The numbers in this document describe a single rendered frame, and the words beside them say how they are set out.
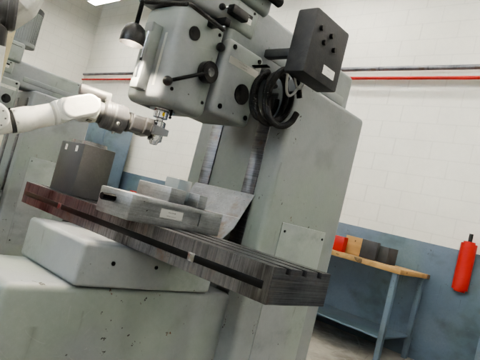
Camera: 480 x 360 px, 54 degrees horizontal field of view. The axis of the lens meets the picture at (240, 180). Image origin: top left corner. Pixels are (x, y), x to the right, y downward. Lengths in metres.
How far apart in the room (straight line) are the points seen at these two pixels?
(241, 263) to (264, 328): 0.77
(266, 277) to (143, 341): 0.62
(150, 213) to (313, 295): 0.48
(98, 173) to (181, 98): 0.45
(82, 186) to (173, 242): 0.61
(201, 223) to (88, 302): 0.38
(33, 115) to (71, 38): 10.14
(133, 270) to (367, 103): 5.05
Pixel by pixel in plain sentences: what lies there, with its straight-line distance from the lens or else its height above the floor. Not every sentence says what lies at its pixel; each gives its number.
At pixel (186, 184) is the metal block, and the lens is 1.41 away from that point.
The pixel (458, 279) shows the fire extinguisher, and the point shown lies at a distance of 5.18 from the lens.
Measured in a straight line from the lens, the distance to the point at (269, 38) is 1.79.
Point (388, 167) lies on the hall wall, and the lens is 5.77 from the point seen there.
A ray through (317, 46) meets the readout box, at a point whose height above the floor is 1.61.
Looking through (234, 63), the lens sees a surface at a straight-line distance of 1.63.
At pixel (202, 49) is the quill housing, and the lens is 1.56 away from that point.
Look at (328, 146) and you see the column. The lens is 1.90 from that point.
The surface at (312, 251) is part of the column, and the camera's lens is 1.93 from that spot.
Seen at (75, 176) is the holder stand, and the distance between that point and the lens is 1.74.
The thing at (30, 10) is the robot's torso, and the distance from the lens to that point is 1.56.
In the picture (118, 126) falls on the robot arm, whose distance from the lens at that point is 1.51.
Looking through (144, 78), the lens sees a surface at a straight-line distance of 1.52.
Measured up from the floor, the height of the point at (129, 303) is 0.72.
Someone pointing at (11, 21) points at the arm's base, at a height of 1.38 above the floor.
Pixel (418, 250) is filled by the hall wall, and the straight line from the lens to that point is 5.47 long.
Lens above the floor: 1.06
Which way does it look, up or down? 3 degrees up
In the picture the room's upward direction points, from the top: 14 degrees clockwise
